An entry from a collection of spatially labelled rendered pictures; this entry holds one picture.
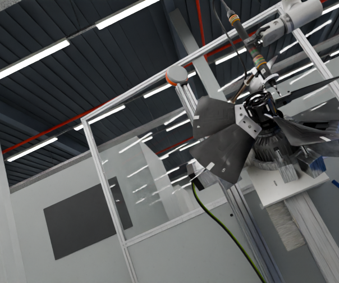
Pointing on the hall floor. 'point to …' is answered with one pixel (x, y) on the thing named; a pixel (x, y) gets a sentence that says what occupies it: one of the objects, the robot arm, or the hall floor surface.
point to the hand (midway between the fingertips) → (249, 44)
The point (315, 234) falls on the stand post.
